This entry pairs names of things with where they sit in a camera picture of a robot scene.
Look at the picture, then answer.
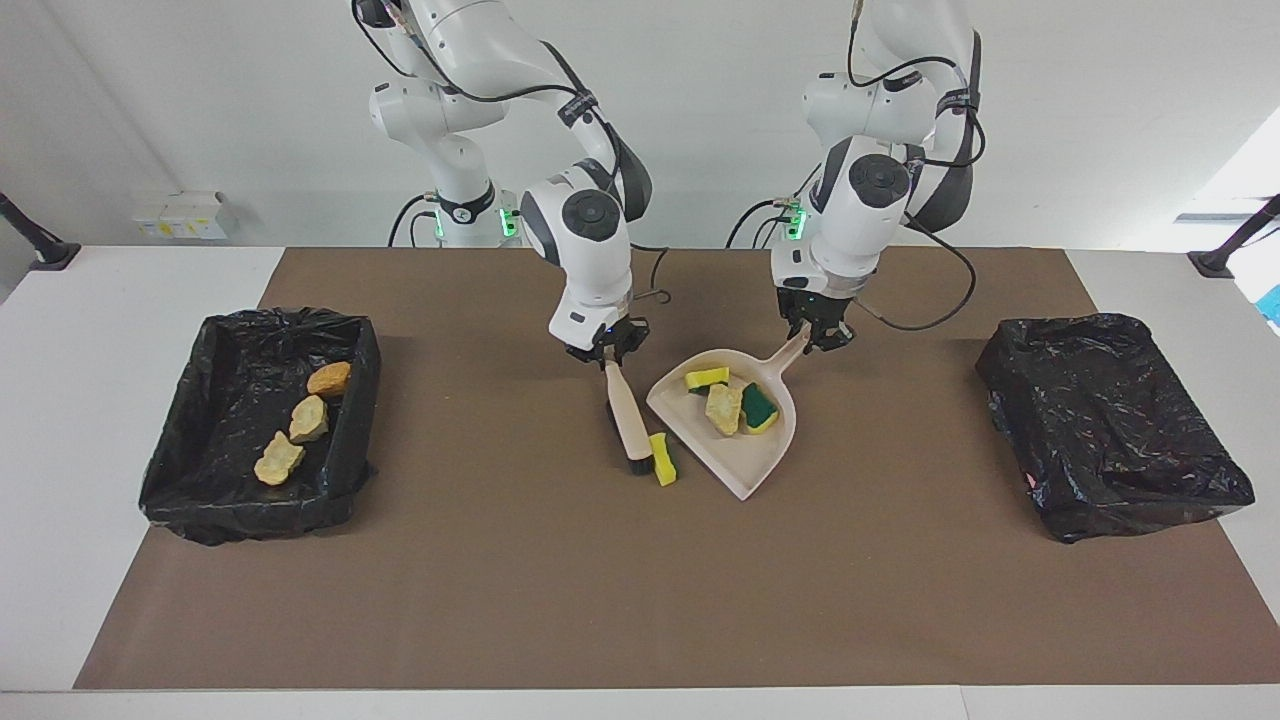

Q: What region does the beige handled brush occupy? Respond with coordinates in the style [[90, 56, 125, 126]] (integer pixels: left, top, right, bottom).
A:
[[602, 360, 656, 477]]

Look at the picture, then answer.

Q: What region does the striped orange bread piece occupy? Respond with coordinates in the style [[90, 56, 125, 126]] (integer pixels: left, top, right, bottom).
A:
[[705, 383, 745, 438]]

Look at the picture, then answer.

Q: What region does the beige plastic dustpan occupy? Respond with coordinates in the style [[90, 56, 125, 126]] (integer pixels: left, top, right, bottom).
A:
[[646, 322, 813, 502]]

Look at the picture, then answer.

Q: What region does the tan bread piece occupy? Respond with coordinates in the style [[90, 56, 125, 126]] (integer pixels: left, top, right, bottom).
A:
[[288, 395, 330, 444]]

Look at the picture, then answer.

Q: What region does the pale torn bread piece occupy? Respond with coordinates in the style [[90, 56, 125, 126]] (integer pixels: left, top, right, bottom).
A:
[[253, 431, 306, 488]]

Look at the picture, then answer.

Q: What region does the black-bagged bin with pink spot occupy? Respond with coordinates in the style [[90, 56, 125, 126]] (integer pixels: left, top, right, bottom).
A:
[[975, 312, 1257, 545]]

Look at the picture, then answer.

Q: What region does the black-bagged trash bin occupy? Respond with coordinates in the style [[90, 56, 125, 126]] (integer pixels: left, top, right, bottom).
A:
[[139, 307, 382, 547]]

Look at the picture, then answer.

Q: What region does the brown table mat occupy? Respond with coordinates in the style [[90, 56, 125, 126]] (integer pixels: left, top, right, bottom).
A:
[[75, 247, 1280, 691]]

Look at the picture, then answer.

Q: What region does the black stand foot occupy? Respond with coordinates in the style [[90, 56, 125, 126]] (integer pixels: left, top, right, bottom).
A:
[[1188, 195, 1280, 279], [0, 192, 82, 272]]

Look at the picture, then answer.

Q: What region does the black left base cable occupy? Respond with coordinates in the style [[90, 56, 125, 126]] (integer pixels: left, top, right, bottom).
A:
[[727, 198, 801, 249]]

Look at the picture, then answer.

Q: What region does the black base cable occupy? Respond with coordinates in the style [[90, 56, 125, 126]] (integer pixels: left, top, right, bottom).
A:
[[388, 193, 433, 248], [727, 198, 801, 249]]

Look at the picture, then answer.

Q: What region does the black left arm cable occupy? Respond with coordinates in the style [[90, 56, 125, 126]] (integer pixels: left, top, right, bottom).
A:
[[848, 0, 988, 333]]

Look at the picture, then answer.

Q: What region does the black right base cable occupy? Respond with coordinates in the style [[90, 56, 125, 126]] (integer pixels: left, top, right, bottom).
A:
[[388, 193, 433, 248]]

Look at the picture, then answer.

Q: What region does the white wall socket box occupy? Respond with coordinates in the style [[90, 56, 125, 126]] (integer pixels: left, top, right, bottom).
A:
[[131, 190, 230, 241]]

